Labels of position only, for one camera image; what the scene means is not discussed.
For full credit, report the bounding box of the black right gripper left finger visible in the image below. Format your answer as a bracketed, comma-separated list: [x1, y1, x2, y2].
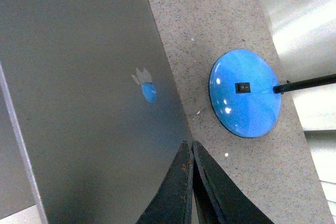
[137, 142, 194, 223]

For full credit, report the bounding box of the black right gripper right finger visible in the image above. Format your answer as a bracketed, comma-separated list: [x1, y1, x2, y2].
[192, 141, 272, 223]

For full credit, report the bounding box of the grey laptop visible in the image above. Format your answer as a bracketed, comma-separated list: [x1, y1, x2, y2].
[1, 0, 191, 223]

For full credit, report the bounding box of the blue desk lamp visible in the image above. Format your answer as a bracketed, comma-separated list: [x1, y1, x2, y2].
[208, 49, 335, 138]

